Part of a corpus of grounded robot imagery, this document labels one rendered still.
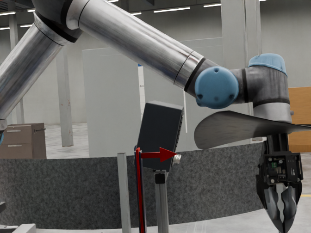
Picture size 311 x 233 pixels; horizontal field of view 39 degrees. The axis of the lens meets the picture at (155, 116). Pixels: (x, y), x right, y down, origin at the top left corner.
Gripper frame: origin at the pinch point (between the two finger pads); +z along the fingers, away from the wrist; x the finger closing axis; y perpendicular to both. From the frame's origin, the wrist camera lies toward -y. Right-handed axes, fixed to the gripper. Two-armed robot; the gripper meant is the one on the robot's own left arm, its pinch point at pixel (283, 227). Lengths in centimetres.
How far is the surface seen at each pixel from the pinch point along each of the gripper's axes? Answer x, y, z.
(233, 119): -11.3, 36.4, -14.2
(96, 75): -167, -562, -242
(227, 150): 2, -157, -42
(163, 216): -26.6, -34.0, -4.0
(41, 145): -270, -607, -141
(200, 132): -15.5, 26.8, -14.7
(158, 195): -27.5, -31.4, -9.6
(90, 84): -178, -568, -229
